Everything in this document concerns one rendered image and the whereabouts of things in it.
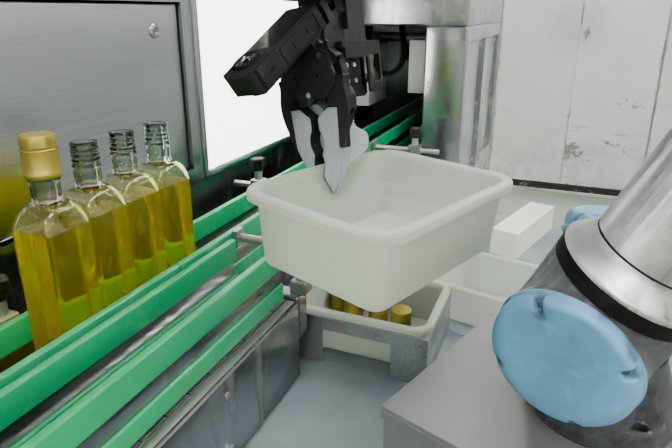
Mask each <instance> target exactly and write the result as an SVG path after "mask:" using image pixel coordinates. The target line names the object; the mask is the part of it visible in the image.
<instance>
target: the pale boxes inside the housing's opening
mask: <svg viewBox="0 0 672 448"><path fill-rule="evenodd" d="M379 44H380V54H381V64H382V69H383V70H384V71H387V53H388V43H379ZM425 44H426V37H423V38H417V39H411V40H410V45H409V70H408V93H422V94H423V85H424V65H425ZM369 56H370V66H371V73H372V79H373V80H378V79H379V76H378V72H377V71H376V70H375V67H374V64H373V62H374V54H369ZM366 83H367V93H366V95H364V96H358V97H356V100H357V105H359V106H370V105H372V104H374V103H376V102H379V101H381V100H383V99H385V98H386V88H387V77H385V76H383V83H384V89H383V90H377V91H370V92H369V86H368V82H366Z"/></svg>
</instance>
